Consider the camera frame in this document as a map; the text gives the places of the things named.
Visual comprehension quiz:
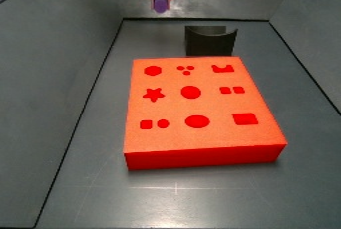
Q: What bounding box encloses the red shape sorter block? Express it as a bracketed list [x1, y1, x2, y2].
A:
[123, 56, 286, 170]

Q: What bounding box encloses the black curved cradle stand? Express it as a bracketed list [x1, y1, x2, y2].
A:
[185, 26, 238, 56]

